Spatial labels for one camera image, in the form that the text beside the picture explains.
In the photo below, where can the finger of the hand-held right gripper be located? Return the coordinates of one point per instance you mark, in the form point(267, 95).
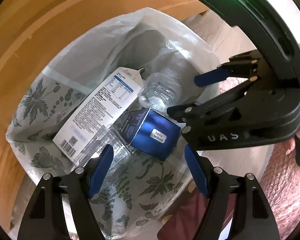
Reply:
point(202, 110)
point(210, 77)

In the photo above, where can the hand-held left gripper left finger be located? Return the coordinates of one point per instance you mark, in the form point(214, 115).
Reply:
point(100, 170)

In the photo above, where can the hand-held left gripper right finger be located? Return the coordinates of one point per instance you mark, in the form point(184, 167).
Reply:
point(197, 170)

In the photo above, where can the clear plastic clamshell container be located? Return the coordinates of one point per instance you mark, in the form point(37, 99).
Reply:
point(110, 140)

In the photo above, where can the clear plastic bottle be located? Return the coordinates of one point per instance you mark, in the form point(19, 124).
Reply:
point(162, 90)

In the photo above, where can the blue carton box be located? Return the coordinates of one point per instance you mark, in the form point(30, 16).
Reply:
point(152, 132)

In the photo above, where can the white milk carton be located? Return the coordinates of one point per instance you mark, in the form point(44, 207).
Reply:
point(97, 107)

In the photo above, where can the printed white trash bag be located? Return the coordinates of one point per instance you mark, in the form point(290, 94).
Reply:
point(40, 100)

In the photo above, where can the maroon cloth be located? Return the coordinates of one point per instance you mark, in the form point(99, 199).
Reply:
point(185, 215)

